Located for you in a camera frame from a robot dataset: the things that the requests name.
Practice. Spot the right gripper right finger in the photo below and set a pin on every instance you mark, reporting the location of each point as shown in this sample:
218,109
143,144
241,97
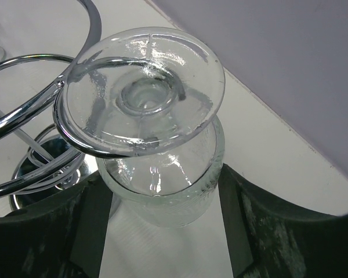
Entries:
268,236

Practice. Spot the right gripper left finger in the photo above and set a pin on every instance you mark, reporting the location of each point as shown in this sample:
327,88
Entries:
60,236

